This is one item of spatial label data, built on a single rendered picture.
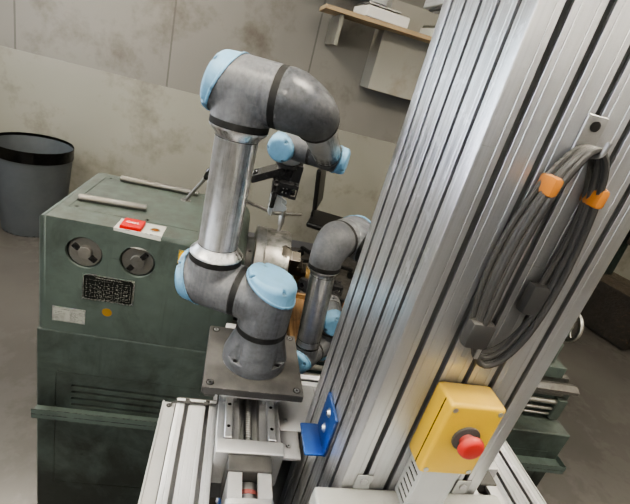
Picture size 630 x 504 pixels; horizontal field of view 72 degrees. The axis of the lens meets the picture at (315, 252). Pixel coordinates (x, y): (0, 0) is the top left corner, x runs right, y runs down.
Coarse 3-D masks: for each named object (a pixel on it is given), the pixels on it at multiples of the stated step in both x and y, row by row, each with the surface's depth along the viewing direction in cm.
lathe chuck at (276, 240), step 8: (272, 232) 157; (280, 232) 159; (288, 232) 161; (272, 240) 153; (280, 240) 154; (288, 240) 155; (272, 248) 151; (280, 248) 152; (264, 256) 149; (272, 256) 149; (280, 256) 150; (280, 264) 149; (288, 264) 150
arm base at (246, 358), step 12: (240, 336) 96; (228, 348) 98; (240, 348) 96; (252, 348) 95; (264, 348) 95; (276, 348) 97; (228, 360) 97; (240, 360) 96; (252, 360) 95; (264, 360) 96; (276, 360) 99; (240, 372) 96; (252, 372) 95; (264, 372) 96; (276, 372) 98
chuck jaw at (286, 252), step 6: (282, 252) 152; (288, 252) 152; (294, 252) 155; (294, 258) 154; (294, 264) 155; (300, 264) 158; (306, 264) 162; (288, 270) 159; (294, 270) 159; (300, 270) 159
